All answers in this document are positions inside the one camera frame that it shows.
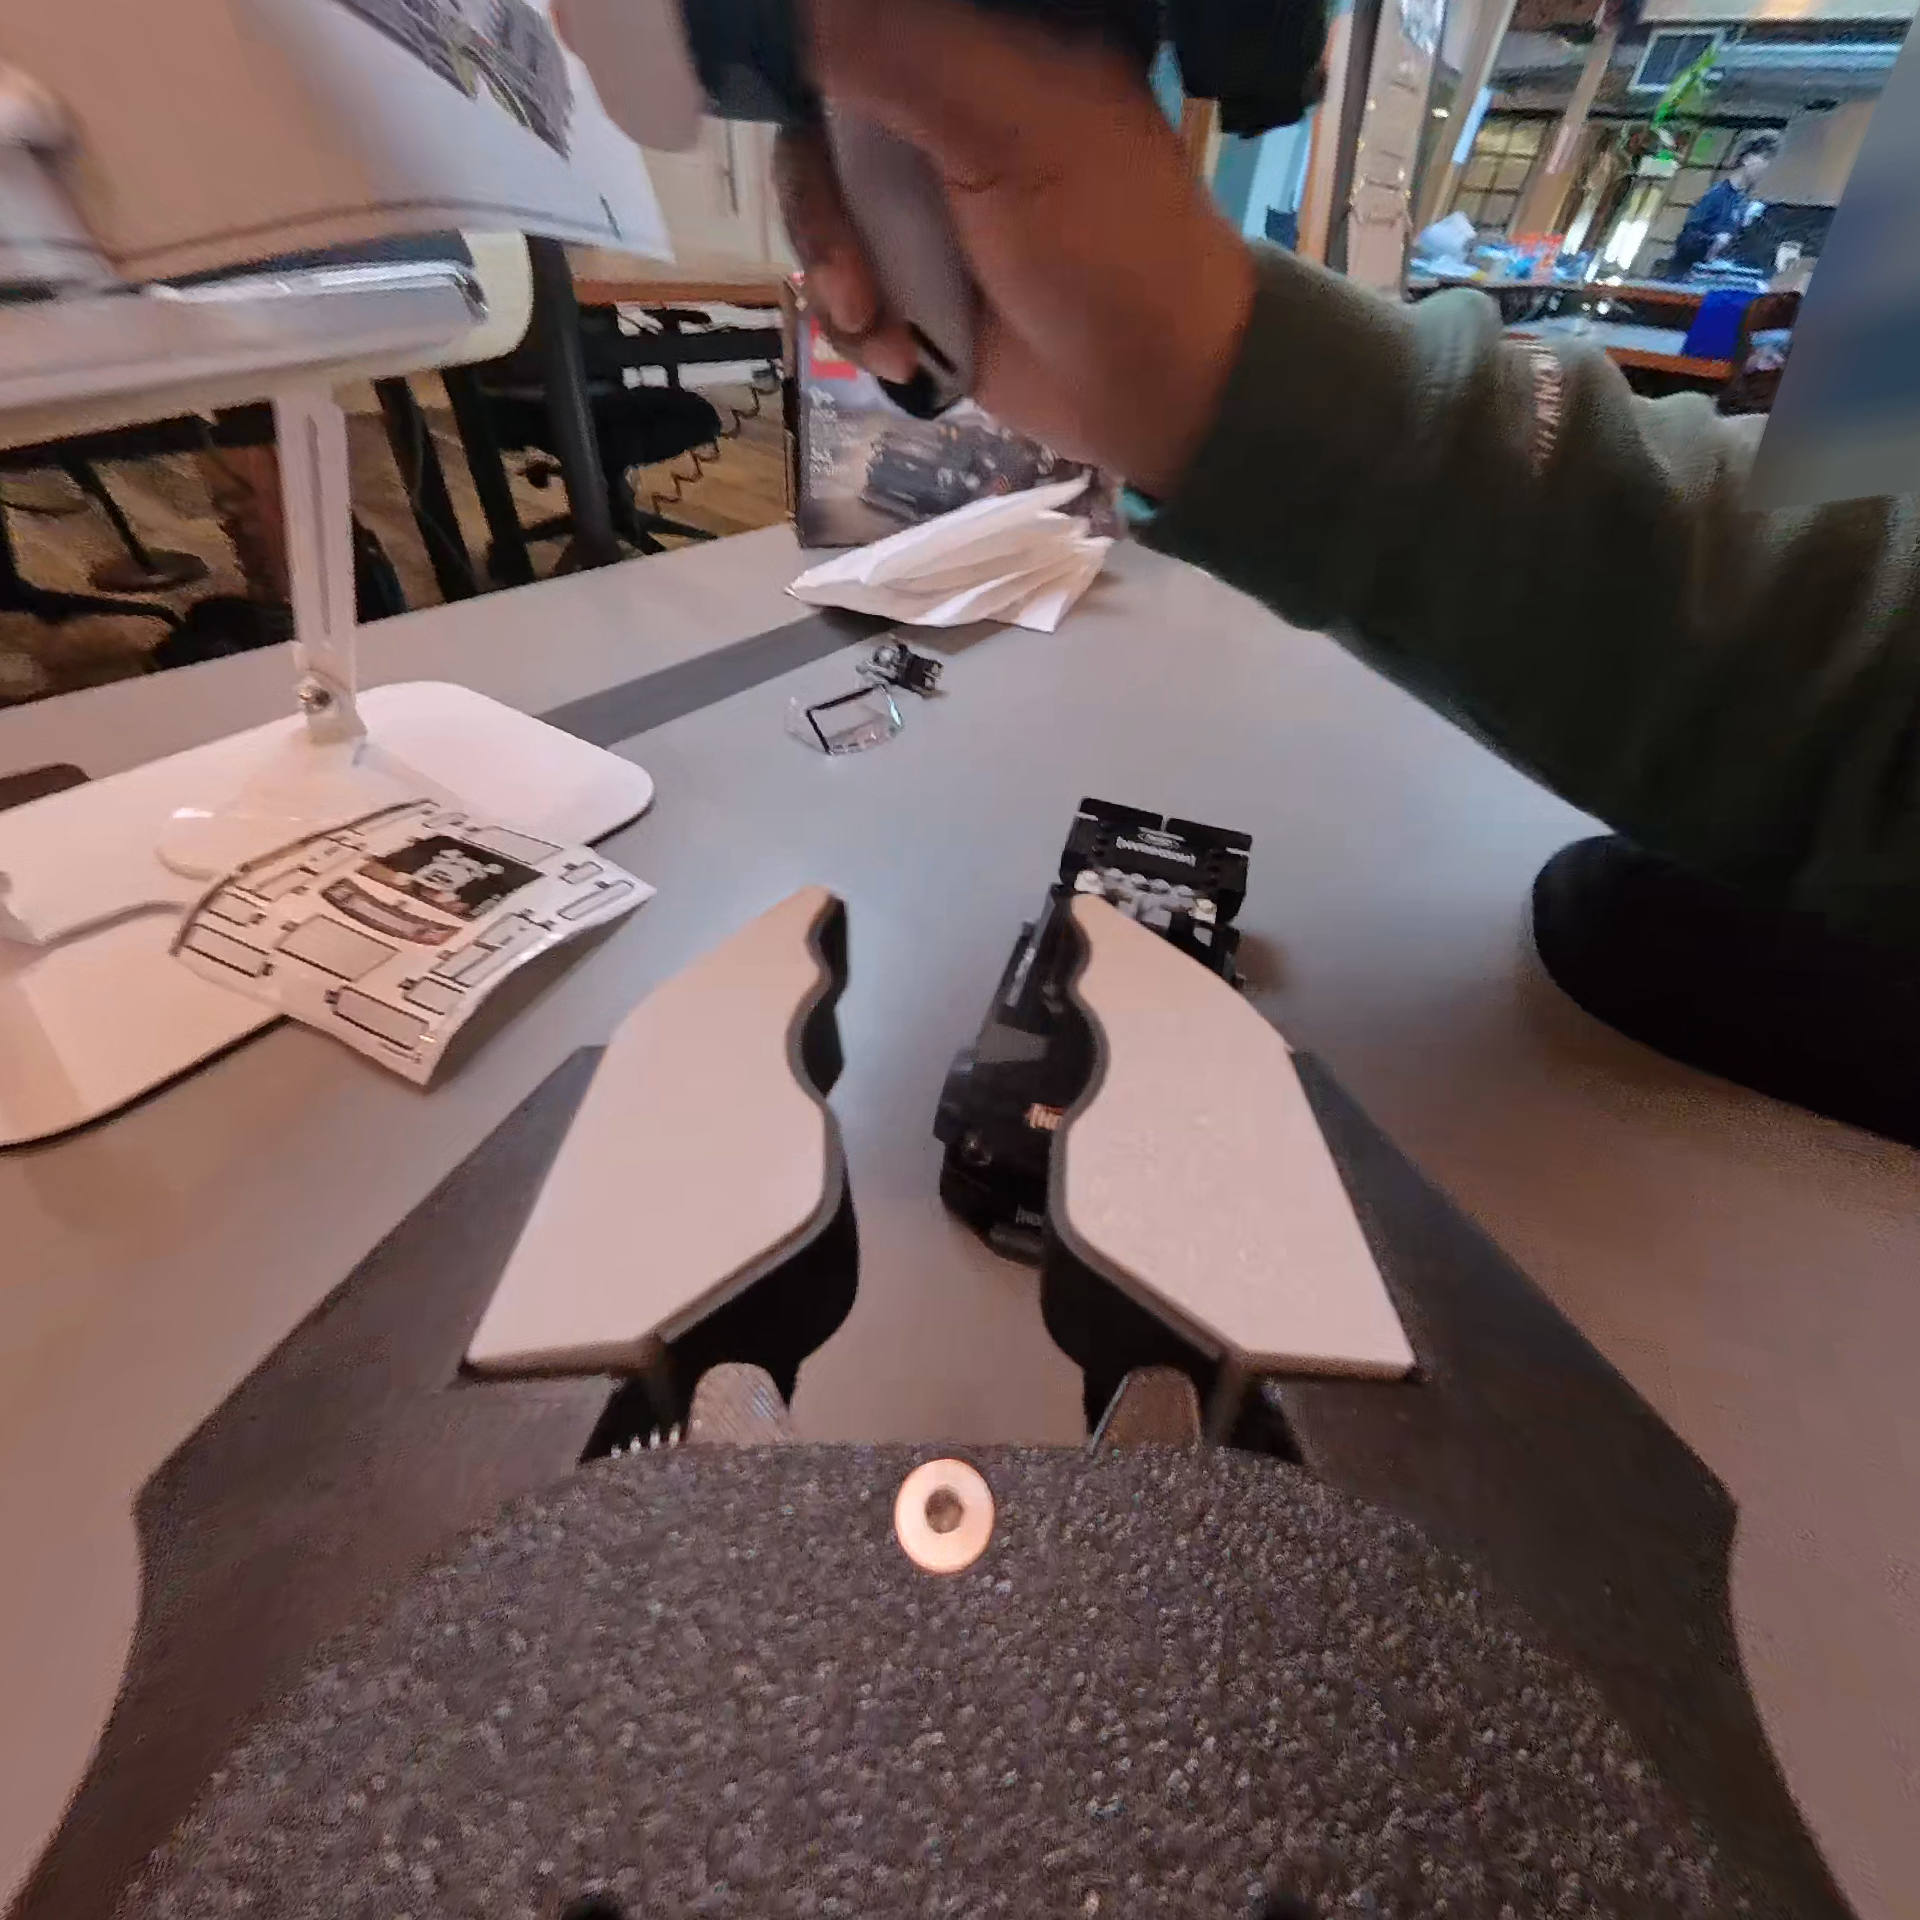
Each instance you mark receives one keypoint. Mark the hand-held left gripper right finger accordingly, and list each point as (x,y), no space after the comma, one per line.
(1230,1170)

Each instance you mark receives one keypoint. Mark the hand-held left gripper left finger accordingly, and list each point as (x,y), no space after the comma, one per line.
(677,1157)

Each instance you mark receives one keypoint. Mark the black lego car model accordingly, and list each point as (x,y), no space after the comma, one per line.
(1156,871)

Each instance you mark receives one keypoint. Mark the lego instruction booklet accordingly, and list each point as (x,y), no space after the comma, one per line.
(391,120)

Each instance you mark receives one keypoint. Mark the white metal stand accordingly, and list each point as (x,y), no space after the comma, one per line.
(316,540)

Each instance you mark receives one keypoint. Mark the lego set box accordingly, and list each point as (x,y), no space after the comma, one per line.
(930,451)

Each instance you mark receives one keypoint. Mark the small black lego piece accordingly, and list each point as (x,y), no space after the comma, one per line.
(904,664)

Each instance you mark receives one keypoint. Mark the clear lego windshield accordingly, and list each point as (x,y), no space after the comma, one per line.
(851,719)

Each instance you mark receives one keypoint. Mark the person's right hand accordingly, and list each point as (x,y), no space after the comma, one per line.
(1051,271)

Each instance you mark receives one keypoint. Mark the black office chair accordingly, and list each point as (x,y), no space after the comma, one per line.
(630,390)

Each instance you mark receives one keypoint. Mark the white sticker sheet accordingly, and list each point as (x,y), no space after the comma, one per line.
(421,931)

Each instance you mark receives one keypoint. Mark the white paper bags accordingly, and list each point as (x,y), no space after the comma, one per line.
(960,557)

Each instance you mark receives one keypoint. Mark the black mesh pad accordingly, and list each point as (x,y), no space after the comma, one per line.
(1741,977)

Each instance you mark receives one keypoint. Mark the background wooden desk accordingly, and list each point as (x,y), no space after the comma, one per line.
(1621,316)

